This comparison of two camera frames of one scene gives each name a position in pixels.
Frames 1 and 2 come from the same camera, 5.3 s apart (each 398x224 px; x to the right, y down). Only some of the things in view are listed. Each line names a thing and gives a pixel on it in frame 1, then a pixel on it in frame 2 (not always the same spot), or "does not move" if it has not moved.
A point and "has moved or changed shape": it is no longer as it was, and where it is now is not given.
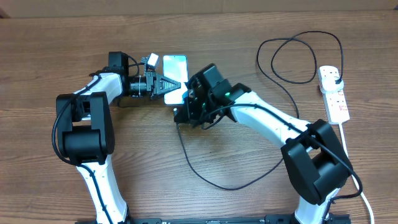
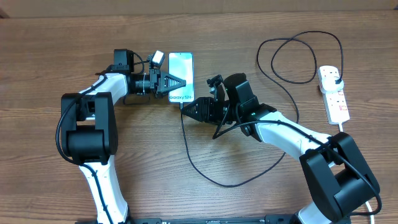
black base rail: (269, 219) does not move
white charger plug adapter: (328, 86) does not move
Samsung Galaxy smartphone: (175, 66) has moved or changed shape
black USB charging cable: (289, 93) → (194, 164)
